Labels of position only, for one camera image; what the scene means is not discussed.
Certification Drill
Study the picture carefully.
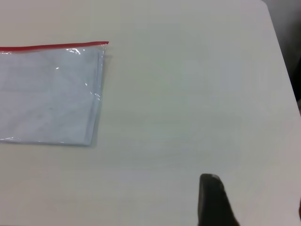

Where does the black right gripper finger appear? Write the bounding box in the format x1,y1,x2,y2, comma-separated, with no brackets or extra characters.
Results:
198,173,241,226

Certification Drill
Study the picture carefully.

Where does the clear plastic zip bag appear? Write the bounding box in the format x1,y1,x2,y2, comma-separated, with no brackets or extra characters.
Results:
0,40,110,147

